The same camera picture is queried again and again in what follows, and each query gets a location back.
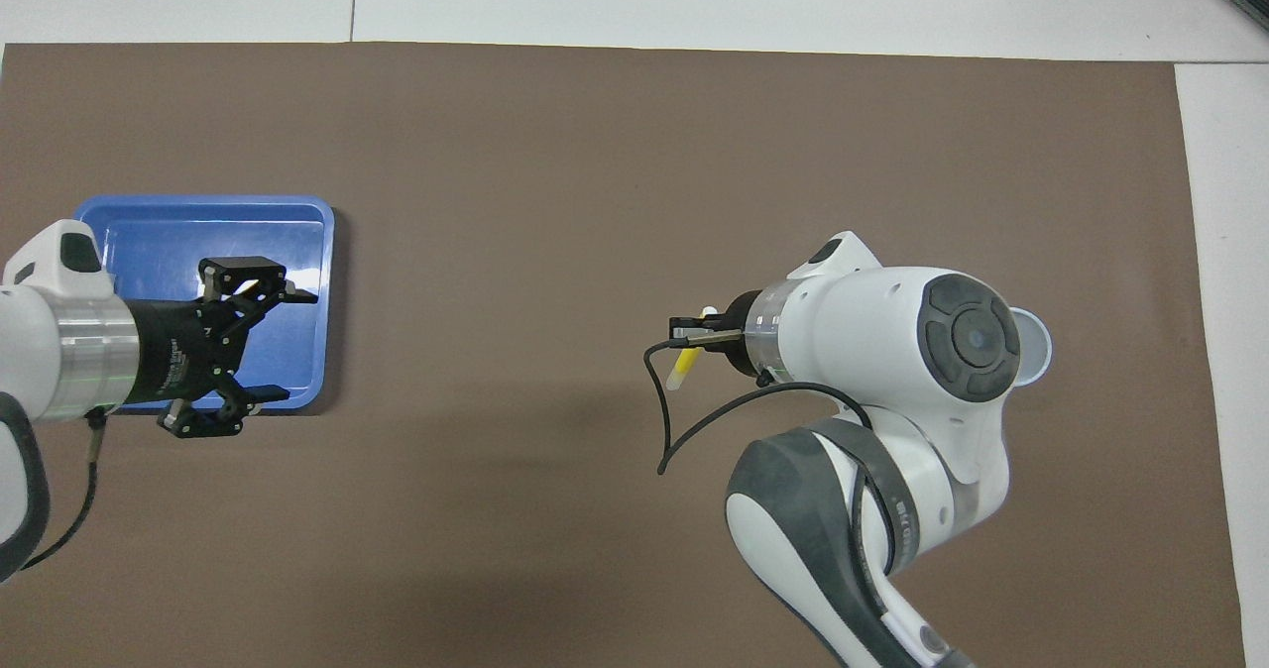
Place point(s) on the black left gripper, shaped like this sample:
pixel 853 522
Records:
pixel 169 351

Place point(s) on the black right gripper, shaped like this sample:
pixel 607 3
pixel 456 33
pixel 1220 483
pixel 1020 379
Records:
pixel 742 336

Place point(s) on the yellow pen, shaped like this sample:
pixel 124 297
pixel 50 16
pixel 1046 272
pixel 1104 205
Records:
pixel 684 366

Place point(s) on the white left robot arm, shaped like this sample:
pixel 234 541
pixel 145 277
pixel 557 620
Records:
pixel 50 351

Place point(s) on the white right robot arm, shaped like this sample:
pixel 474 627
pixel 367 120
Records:
pixel 872 341

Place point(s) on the blue plastic tray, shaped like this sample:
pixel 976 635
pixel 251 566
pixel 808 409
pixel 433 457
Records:
pixel 159 242

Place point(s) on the brown table mat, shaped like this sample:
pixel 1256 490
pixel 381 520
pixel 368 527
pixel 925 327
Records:
pixel 595 153

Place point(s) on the translucent plastic cup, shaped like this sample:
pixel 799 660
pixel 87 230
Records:
pixel 1036 351

